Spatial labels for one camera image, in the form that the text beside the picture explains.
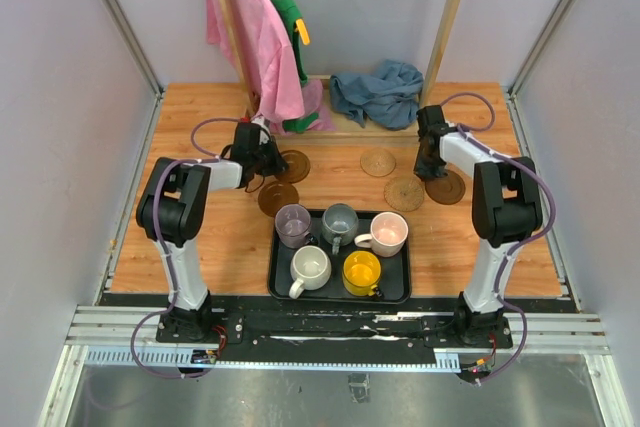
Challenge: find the brown round coaster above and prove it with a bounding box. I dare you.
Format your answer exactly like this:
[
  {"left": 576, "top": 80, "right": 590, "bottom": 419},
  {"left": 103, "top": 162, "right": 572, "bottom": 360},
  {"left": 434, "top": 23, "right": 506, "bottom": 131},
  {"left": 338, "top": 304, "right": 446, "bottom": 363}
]
[
  {"left": 275, "top": 149, "right": 311, "bottom": 184},
  {"left": 424, "top": 169, "right": 466, "bottom": 205},
  {"left": 258, "top": 181, "right": 299, "bottom": 217}
]

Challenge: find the woven rattan coaster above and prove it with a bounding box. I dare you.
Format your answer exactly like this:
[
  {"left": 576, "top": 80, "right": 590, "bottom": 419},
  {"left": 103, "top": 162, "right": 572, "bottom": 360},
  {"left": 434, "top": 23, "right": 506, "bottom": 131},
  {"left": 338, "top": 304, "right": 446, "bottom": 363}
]
[
  {"left": 360, "top": 148, "right": 396, "bottom": 177},
  {"left": 384, "top": 176, "right": 425, "bottom": 212}
]

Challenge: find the pink ceramic mug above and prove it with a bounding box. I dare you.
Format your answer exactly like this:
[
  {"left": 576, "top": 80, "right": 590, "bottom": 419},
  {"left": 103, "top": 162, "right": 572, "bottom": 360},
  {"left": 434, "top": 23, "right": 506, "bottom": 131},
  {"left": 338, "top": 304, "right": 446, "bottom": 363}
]
[{"left": 354, "top": 212, "right": 409, "bottom": 258}]

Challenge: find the yellow mug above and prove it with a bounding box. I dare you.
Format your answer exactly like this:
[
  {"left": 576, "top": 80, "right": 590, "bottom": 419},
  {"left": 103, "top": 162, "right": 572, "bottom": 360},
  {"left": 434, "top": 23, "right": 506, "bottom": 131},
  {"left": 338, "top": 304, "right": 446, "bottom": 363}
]
[{"left": 342, "top": 250, "right": 384, "bottom": 300}]

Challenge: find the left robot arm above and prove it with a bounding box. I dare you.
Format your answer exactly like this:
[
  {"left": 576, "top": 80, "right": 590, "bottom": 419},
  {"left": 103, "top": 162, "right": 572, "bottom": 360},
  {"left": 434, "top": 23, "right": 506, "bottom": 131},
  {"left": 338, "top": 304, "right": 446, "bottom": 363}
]
[{"left": 136, "top": 116, "right": 287, "bottom": 343}]

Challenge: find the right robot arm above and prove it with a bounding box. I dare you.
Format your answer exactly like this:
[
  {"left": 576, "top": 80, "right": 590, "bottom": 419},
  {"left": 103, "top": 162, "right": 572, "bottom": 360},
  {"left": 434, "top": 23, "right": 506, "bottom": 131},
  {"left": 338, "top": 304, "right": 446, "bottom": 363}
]
[{"left": 414, "top": 105, "right": 543, "bottom": 347}]

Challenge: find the purple translucent cup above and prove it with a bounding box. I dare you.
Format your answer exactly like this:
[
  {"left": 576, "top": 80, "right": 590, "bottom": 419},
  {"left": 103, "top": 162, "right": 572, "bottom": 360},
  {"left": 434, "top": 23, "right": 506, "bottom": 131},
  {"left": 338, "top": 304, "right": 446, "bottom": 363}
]
[{"left": 275, "top": 204, "right": 318, "bottom": 249}]

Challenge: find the pink shirt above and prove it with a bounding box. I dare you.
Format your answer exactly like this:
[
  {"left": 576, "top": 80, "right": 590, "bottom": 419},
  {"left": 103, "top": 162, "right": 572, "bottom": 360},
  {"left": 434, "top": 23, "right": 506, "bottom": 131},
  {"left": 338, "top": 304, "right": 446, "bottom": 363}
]
[{"left": 232, "top": 0, "right": 335, "bottom": 134}]

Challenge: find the blue crumpled cloth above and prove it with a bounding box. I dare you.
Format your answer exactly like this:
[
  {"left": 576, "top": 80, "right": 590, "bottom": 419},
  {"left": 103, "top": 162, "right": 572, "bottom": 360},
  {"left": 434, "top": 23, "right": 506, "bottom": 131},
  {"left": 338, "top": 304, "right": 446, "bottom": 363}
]
[{"left": 329, "top": 60, "right": 424, "bottom": 131}]

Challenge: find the grey ceramic mug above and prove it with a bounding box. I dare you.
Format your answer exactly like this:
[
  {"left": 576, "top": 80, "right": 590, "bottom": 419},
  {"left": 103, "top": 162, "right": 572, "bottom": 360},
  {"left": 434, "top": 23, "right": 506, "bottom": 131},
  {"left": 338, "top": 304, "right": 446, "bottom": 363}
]
[{"left": 321, "top": 203, "right": 359, "bottom": 255}]

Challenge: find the white ceramic mug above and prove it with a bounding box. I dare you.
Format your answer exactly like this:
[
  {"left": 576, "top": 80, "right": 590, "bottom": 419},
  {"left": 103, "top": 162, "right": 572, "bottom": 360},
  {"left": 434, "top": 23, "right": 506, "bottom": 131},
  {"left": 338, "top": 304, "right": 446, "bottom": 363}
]
[{"left": 289, "top": 245, "right": 332, "bottom": 299}]

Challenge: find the green garment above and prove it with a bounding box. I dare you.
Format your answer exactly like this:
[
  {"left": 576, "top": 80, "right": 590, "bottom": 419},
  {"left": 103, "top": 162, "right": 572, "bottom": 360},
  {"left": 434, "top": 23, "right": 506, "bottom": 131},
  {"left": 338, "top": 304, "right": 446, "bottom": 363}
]
[{"left": 221, "top": 0, "right": 321, "bottom": 135}]

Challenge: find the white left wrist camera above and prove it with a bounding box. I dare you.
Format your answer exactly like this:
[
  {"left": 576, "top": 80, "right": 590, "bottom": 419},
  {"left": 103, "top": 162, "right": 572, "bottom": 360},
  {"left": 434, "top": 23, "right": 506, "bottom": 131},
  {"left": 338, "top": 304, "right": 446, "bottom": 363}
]
[{"left": 251, "top": 115, "right": 270, "bottom": 135}]

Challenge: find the wooden clothes rack frame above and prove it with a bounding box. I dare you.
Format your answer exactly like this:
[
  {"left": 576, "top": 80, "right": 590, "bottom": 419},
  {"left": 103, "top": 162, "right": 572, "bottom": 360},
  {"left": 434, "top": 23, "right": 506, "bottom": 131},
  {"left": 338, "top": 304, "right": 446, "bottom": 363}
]
[{"left": 219, "top": 0, "right": 460, "bottom": 116}]

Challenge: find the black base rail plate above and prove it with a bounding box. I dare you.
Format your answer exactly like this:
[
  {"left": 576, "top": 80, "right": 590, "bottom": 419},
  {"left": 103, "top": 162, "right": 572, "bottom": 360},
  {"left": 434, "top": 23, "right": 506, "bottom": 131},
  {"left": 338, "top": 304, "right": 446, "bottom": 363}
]
[{"left": 97, "top": 292, "right": 514, "bottom": 363}]

